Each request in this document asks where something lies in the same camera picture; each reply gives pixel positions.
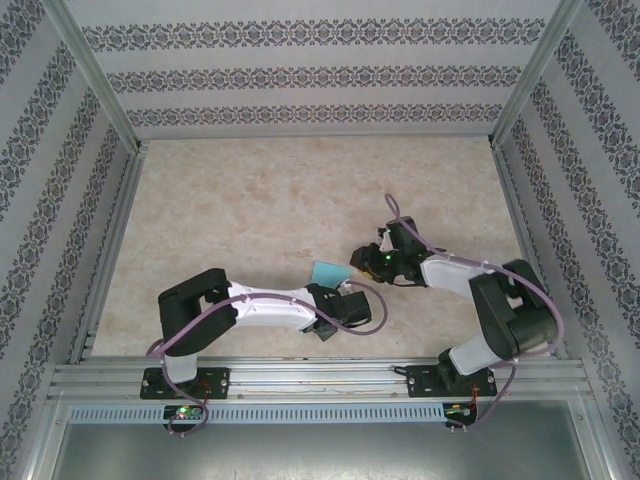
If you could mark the light blue paper sheet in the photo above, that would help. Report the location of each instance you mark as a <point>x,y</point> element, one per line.
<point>327,272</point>

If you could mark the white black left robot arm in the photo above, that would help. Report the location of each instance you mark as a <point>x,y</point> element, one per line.
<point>270,307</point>

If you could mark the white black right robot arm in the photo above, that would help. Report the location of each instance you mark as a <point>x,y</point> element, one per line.
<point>450,272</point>

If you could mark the right circuit board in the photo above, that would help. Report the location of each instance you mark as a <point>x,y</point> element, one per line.
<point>457,411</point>

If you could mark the grey metal panel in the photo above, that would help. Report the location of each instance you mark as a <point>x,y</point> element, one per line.
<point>320,455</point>

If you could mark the left circuit board green light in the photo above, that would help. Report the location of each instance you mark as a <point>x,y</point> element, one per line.
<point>182,412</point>

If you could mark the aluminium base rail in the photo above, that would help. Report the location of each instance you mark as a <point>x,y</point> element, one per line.
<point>310,372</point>

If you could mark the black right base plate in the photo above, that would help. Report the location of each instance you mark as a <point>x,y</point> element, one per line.
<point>417,382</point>

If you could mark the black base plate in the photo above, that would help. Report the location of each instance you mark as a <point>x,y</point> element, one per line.
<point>417,382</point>
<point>217,385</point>

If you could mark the aluminium side rail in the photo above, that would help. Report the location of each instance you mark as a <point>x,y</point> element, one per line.
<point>513,200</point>
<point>111,250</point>

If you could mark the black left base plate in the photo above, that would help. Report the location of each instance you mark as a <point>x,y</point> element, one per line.
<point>217,385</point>

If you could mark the aluminium frame post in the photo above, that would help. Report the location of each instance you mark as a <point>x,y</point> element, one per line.
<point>96,75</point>
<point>530,75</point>

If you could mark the aluminium frame bar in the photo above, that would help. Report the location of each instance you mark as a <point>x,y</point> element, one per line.
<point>40,450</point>
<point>595,450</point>

